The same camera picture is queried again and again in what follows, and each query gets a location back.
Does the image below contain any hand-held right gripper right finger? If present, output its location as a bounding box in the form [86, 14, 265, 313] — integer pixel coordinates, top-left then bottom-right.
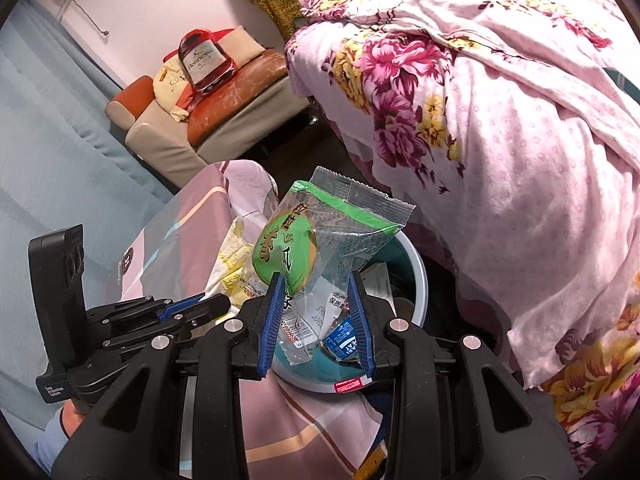
[347, 271, 579, 480]

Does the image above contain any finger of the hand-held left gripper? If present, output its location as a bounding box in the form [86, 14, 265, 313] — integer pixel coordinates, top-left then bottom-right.
[112, 292, 232, 328]
[102, 316, 221, 356]

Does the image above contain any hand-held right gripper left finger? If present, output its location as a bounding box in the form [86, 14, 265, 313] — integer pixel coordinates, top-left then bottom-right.
[51, 271, 286, 480]

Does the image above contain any green clear snack wrapper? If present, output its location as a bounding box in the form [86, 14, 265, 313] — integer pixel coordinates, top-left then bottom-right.
[250, 166, 417, 366]

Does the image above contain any teal bin with white rim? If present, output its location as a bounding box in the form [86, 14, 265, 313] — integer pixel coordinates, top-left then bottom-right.
[270, 230, 430, 393]

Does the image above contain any person's left forearm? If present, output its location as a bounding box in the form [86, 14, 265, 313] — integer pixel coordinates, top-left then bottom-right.
[36, 405, 76, 477]

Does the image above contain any person's left hand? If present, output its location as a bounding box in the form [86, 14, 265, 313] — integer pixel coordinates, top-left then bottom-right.
[61, 396, 96, 433]

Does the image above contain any yellow white plastic wrapper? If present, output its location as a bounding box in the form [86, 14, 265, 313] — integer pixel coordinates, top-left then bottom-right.
[205, 215, 273, 307]

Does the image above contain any pink grey tablecloth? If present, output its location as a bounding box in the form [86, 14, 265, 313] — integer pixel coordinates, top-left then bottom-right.
[100, 160, 386, 480]

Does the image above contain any light blue curtain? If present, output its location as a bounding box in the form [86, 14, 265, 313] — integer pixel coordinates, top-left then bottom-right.
[0, 0, 176, 431]

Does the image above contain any beige armchair with orange seat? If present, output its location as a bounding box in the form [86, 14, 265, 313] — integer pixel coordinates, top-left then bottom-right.
[105, 25, 311, 191]

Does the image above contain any pale yellow cushion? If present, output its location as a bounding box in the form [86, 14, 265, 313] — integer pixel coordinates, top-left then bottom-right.
[152, 52, 193, 121]

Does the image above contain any pink floral blanket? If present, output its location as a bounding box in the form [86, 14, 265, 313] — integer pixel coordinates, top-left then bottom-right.
[285, 0, 640, 476]

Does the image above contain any red bottle-shaped pillow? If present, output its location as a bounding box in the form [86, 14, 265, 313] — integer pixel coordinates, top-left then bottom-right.
[177, 30, 237, 93]

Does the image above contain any beige pillow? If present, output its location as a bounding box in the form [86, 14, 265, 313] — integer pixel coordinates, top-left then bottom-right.
[227, 25, 267, 68]

